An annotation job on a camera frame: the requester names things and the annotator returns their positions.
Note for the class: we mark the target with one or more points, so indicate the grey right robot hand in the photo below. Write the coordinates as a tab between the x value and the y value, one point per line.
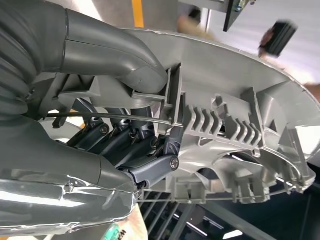
50	159

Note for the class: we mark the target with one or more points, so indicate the person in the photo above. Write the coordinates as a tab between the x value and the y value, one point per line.
192	28

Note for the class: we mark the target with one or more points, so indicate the black smartphone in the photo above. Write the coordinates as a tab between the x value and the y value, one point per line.
278	38

